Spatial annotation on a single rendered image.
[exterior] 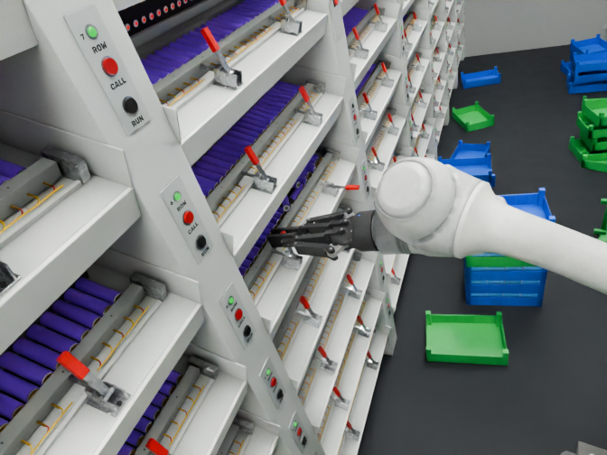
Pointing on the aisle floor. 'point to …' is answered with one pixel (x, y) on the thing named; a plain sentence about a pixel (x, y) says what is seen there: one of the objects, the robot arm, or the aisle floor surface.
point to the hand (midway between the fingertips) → (285, 236)
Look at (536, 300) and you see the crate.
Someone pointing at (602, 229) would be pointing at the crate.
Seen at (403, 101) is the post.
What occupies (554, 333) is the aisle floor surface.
